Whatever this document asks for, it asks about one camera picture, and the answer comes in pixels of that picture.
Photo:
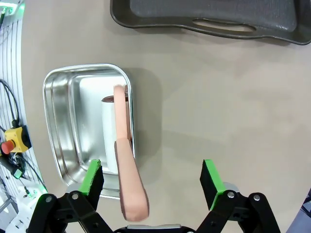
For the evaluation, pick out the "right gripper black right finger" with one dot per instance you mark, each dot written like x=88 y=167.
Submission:
x=247 y=213

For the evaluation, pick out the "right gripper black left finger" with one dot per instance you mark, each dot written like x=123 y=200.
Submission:
x=60 y=213

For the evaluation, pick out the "dark brown plastic tray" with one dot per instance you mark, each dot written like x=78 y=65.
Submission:
x=218 y=12

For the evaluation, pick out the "yellow emergency stop button box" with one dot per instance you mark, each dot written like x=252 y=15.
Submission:
x=17 y=136

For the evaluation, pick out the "rectangular stainless steel tin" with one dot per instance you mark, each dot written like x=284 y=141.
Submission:
x=63 y=121

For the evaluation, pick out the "white slotted base panel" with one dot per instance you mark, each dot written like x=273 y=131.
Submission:
x=9 y=60

